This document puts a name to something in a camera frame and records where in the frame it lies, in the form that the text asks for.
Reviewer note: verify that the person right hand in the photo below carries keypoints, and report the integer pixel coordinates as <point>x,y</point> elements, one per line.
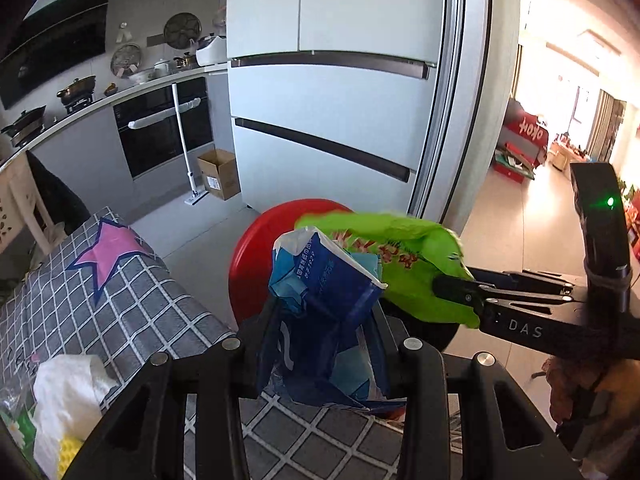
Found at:
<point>596,409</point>

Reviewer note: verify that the black trash bin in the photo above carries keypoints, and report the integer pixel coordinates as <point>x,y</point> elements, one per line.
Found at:
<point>438,335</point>

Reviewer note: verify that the white tissue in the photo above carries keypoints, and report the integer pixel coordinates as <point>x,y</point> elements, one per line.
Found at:
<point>69,391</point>

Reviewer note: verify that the white mop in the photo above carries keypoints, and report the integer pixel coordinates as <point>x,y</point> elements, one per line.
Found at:
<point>197,192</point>

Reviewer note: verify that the green snack bag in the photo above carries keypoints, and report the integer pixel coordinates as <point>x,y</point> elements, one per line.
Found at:
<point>412,252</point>

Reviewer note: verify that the white refrigerator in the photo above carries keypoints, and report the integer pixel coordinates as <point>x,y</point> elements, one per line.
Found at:
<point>379,105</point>

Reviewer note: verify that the yellow sponge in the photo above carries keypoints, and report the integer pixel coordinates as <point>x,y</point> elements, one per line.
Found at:
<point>67,451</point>

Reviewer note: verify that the black range hood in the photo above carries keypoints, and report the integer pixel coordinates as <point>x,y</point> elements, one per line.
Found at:
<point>50,41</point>

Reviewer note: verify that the white rice cooker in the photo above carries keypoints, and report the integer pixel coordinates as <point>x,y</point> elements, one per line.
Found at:
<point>212,50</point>

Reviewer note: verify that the black wok on stove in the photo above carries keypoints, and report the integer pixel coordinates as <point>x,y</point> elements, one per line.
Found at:
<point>77,94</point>

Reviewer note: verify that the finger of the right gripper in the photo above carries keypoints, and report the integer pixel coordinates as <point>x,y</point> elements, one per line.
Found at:
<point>468,294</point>
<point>524,281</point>

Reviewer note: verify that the red stool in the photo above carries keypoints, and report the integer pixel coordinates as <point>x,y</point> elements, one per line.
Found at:
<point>251,261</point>

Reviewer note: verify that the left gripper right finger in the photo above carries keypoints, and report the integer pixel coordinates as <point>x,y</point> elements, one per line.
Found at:
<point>411,369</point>

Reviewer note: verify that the blue plastic wrapper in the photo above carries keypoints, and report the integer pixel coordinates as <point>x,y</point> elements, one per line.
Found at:
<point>328,353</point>

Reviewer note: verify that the clear plastic wrapper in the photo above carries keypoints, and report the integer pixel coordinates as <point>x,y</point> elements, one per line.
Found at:
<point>17,393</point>

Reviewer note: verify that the black built-in oven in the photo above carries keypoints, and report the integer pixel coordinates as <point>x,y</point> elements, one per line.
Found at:
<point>148,129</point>

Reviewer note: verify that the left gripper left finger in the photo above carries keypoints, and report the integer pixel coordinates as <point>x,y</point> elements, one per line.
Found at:
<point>236,368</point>

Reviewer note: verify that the green daisy tube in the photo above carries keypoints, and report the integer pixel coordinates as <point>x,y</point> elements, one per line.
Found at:
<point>21,428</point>

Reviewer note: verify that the cardboard box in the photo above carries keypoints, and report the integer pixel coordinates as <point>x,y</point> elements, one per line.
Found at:
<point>220,175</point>

